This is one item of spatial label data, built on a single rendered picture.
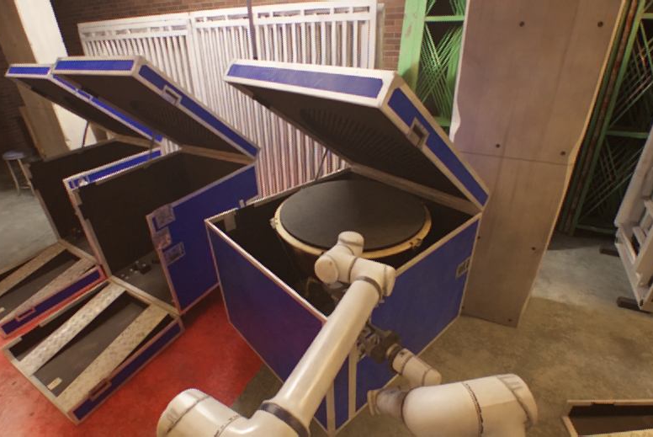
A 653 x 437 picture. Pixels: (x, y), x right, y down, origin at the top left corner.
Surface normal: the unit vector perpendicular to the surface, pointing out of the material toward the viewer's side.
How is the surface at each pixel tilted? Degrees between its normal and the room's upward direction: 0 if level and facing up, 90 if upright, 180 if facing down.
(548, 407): 0
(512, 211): 90
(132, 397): 0
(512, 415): 55
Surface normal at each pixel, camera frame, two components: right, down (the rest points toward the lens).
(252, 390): -0.03, -0.87
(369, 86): -0.61, -0.26
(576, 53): -0.44, 0.45
